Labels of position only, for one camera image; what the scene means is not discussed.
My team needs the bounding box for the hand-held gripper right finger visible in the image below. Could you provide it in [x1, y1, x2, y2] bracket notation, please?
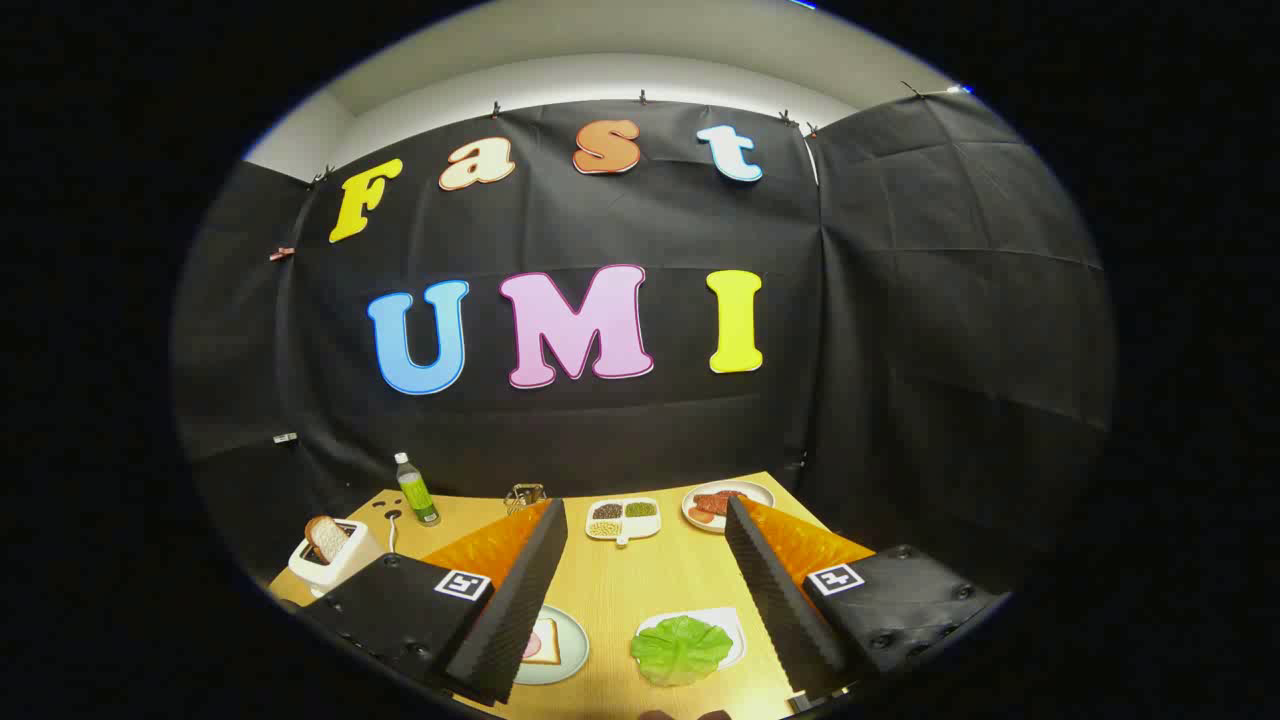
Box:
[724, 496, 1011, 703]

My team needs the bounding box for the green lettuce leaf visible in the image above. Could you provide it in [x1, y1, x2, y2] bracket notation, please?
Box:
[630, 615, 734, 688]

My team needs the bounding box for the pale green plate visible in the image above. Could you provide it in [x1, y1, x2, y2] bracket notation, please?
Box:
[512, 604, 590, 686]

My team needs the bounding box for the toast slice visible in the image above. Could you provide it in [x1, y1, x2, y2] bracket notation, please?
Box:
[520, 617, 561, 666]

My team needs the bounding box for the white divided dish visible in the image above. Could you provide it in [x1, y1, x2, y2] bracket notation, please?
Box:
[585, 497, 663, 547]

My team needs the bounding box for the white toaster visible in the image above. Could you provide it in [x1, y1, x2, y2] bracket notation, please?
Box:
[288, 518, 383, 598]

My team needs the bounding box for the white bread slice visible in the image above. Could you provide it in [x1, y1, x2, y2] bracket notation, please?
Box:
[305, 516, 349, 563]

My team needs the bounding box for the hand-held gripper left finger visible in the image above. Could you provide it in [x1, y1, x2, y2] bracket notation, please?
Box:
[298, 498, 569, 706]

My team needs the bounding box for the black backdrop cloth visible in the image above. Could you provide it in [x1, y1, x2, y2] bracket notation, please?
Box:
[170, 92, 1116, 601]

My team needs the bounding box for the white leaf-shaped plate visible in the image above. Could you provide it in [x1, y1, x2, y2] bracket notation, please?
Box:
[636, 606, 747, 671]

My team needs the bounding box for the round white plate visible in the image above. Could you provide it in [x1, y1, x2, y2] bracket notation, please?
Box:
[682, 481, 776, 534]

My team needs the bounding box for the green label drink bottle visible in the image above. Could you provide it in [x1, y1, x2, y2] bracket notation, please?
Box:
[394, 452, 441, 527]

